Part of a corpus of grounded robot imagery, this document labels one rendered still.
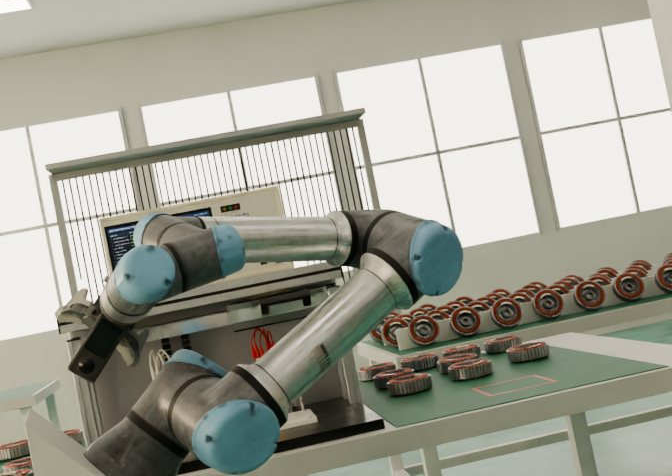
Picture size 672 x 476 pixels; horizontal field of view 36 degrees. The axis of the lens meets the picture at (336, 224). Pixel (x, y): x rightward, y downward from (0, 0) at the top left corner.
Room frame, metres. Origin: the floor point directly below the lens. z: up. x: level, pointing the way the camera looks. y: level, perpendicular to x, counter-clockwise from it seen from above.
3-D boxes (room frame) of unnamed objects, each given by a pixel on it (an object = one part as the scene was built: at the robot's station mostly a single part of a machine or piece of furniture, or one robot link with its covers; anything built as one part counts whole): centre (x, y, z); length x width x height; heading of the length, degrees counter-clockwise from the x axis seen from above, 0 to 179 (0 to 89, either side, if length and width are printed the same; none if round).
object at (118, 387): (2.58, 0.37, 0.92); 0.66 x 0.01 x 0.30; 98
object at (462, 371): (2.65, -0.27, 0.77); 0.11 x 0.11 x 0.04
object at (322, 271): (2.65, 0.37, 1.09); 0.68 x 0.44 x 0.05; 98
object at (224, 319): (2.43, 0.34, 1.03); 0.62 x 0.01 x 0.03; 98
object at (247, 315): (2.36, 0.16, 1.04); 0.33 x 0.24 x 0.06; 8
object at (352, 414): (2.34, 0.33, 0.76); 0.64 x 0.47 x 0.02; 98
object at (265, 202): (2.65, 0.36, 1.22); 0.44 x 0.39 x 0.20; 98
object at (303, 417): (2.35, 0.21, 0.78); 0.15 x 0.15 x 0.01; 8
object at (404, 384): (2.60, -0.10, 0.77); 0.11 x 0.11 x 0.04
